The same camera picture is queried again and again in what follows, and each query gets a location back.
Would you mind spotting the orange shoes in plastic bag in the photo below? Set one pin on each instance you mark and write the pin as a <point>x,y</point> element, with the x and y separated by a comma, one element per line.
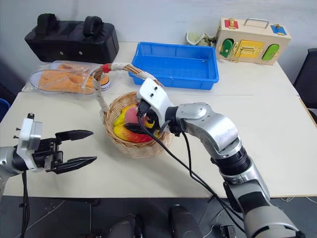
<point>34,77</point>

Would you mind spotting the black fabric bag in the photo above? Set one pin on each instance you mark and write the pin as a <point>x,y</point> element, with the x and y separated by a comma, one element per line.
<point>71,42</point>

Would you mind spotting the dark rounded shape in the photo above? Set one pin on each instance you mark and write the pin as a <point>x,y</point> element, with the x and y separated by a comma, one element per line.
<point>126,226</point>
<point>184,223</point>

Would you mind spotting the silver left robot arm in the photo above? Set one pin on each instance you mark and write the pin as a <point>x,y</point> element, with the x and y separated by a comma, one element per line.
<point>6,158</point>

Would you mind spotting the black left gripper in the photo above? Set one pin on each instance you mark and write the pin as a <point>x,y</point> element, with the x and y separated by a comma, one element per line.
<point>45,152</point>

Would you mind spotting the pink red peach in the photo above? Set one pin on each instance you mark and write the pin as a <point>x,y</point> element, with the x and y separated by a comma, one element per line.
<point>131,115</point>

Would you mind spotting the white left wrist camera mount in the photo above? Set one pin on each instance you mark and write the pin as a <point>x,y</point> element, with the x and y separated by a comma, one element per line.
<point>27,134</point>

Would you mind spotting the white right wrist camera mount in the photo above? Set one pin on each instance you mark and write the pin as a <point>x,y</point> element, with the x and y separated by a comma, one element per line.
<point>154,95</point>

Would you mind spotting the small black floor device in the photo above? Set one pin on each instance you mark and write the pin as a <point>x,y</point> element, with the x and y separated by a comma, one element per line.
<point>227,231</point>

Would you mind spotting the black mesh office chair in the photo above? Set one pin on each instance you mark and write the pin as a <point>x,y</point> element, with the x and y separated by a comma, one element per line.
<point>307,79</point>

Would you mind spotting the small yellow fruit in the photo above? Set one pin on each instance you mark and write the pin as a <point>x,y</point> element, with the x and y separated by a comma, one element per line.
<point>155,132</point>

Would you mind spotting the blue plastic bin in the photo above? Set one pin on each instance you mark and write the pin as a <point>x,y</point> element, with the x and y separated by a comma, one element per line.
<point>173,65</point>

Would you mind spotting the cream green plush toy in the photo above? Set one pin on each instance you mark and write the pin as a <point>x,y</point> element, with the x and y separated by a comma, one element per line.
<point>194,37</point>

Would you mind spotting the yellow green mango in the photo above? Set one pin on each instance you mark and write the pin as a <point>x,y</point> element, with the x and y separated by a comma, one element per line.
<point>120,120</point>

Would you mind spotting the blue plastic object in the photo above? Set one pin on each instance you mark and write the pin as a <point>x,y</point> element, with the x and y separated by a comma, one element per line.
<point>3,109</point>

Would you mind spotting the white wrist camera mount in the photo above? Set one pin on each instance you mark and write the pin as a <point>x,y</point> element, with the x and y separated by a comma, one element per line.
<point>154,95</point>
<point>27,134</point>

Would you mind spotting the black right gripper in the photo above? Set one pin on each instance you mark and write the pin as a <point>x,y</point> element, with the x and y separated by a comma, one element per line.
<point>143,107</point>

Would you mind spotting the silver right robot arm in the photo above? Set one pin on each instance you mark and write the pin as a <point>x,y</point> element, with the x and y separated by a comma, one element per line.
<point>223,134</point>

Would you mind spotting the orange canvas sneaker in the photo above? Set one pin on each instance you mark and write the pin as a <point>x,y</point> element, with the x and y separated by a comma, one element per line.
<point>81,77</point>
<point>55,82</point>

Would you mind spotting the wooden lock latch box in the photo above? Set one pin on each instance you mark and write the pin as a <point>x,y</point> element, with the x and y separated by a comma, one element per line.
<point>250,48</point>

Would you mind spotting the red yellow mango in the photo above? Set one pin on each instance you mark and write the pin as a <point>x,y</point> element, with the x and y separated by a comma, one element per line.
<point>132,138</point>

